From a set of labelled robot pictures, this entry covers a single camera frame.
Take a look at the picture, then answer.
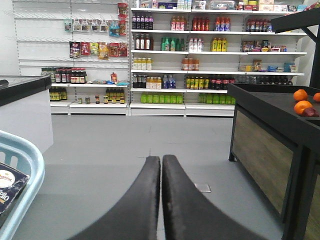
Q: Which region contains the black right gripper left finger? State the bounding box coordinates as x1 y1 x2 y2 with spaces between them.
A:
70 156 161 240

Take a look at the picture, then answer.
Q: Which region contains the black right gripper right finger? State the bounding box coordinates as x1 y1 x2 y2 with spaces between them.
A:
162 154 263 240

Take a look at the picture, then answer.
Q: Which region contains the dark blue Danisa cookie box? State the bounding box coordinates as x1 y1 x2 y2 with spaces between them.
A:
0 162 30 226

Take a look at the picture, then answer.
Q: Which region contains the light blue plastic basket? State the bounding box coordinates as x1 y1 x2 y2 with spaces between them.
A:
0 131 45 240

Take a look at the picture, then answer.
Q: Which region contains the far steel floor socket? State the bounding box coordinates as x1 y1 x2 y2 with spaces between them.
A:
194 183 212 193

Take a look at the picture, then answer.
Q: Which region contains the black wooden produce stand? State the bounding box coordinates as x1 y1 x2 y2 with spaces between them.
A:
226 8 320 240

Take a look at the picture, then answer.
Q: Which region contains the red sauce pouch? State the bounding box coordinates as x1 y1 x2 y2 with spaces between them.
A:
110 72 118 84

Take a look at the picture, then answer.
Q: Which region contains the orange fruit front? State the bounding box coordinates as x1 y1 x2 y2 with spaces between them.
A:
293 100 313 116

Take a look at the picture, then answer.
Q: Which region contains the orange fruit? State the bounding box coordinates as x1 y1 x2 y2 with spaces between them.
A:
293 100 313 116
293 89 308 102

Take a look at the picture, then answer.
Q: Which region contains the near white chest freezer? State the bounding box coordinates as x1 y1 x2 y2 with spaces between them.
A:
0 75 54 153

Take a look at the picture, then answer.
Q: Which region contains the dark red fruit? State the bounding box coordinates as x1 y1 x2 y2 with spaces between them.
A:
302 107 320 117

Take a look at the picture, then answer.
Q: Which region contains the white store shelving unit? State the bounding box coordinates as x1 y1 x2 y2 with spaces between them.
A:
11 0 305 117

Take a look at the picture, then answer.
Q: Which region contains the orange fruit back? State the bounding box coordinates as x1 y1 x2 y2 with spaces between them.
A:
293 89 308 102

